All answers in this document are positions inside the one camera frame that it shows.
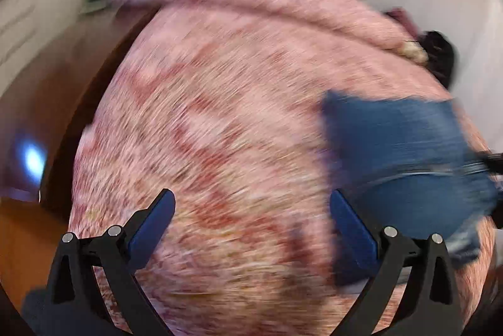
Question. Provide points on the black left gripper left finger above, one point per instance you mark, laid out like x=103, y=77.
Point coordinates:
x=74, y=303

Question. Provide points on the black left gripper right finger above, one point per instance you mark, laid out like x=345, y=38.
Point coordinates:
x=430, y=304

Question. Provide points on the blue denim jeans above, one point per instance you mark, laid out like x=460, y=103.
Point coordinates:
x=406, y=163

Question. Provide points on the black cloth item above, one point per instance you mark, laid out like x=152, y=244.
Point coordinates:
x=442, y=56

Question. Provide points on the pink red patterned bedspread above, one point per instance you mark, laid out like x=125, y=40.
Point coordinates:
x=221, y=105

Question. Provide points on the dark wooden bed frame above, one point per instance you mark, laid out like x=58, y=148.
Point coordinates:
x=46, y=108

